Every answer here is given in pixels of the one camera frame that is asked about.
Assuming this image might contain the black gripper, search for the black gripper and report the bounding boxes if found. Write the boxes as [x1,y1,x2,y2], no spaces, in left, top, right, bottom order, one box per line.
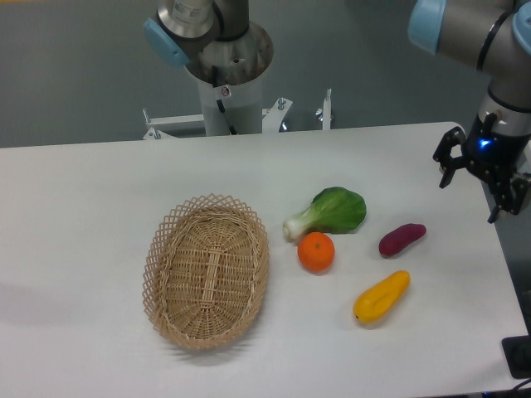
[432,111,530,224]

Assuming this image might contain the yellow mango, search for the yellow mango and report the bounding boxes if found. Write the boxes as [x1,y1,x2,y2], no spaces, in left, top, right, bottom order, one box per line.
[353,270,411,324]

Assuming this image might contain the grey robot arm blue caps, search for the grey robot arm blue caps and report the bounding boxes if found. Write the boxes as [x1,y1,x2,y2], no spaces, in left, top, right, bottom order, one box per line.
[407,1,530,223]

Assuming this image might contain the robot base on white pedestal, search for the robot base on white pedestal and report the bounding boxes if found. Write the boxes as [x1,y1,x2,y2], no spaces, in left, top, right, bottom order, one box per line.
[144,1,274,136]

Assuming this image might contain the purple sweet potato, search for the purple sweet potato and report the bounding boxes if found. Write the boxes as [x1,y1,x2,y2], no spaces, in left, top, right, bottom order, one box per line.
[378,223,426,257]

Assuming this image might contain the green bok choy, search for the green bok choy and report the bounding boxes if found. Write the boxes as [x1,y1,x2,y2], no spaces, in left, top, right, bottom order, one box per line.
[283,187,367,241]

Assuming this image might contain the orange fruit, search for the orange fruit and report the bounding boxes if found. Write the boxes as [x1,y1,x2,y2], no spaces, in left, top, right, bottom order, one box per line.
[297,232,335,274]

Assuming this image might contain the black device at table edge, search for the black device at table edge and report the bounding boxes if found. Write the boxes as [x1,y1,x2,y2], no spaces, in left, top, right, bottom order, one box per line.
[501,335,530,380]

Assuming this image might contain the oval wicker basket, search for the oval wicker basket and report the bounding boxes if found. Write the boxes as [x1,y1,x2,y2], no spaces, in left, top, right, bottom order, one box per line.
[142,194,270,349]

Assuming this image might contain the white metal mounting frame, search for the white metal mounting frame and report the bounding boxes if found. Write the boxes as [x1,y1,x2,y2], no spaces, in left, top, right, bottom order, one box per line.
[143,88,334,140]

